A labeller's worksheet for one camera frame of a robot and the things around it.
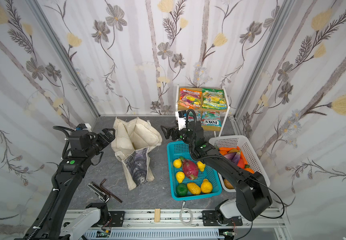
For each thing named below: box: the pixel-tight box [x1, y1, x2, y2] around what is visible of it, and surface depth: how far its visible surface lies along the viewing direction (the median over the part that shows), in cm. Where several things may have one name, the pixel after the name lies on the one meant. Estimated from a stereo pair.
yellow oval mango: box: [187, 182, 201, 195], surface depth 82 cm
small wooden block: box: [154, 208, 161, 222], surface depth 76 cm
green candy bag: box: [202, 88, 228, 110], surface depth 81 cm
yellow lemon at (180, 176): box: [176, 171, 185, 184], surface depth 86 cm
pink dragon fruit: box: [180, 156, 199, 181], surface depth 85 cm
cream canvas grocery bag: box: [111, 117, 163, 191], surface depth 87 cm
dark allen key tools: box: [87, 178, 123, 204], surface depth 84 cm
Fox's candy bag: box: [200, 111, 222, 127], surface depth 97 cm
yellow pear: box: [200, 178, 213, 194], surface depth 82 cm
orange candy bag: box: [178, 88, 202, 109], surface depth 81 cm
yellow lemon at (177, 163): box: [173, 158, 182, 169], surface depth 92 cm
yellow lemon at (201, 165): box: [197, 160, 206, 172], surface depth 90 cm
